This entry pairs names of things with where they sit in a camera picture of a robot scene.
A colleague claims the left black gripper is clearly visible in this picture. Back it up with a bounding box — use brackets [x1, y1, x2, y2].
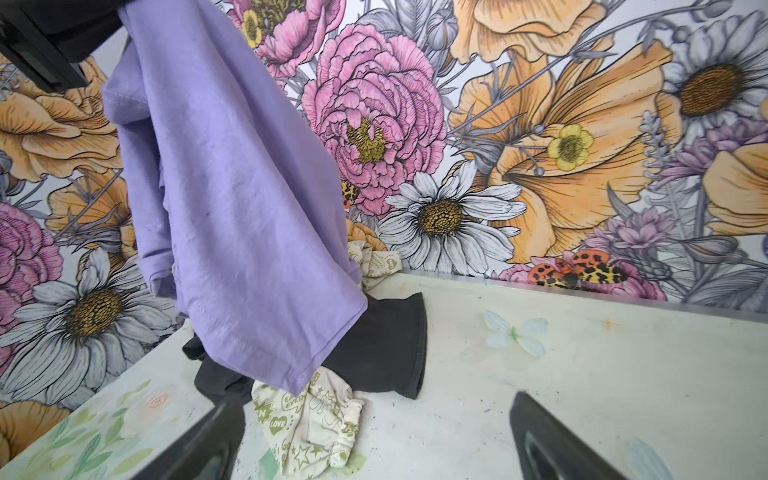
[1, 0, 127, 93]

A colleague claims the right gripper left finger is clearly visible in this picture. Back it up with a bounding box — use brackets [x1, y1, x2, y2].
[128, 397, 246, 480]

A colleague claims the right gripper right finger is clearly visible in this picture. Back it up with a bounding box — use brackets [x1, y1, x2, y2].
[509, 391, 626, 480]

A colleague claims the lilac purple cloth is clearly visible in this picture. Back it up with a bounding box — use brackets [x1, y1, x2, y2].
[102, 1, 367, 394]

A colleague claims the dark grey denim cloth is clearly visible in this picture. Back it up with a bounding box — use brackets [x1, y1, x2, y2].
[182, 334, 254, 405]

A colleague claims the cream printed cloth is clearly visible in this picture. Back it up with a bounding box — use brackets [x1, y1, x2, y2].
[251, 239, 403, 480]

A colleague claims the black cloth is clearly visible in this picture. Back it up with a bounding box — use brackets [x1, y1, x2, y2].
[323, 293, 428, 400]

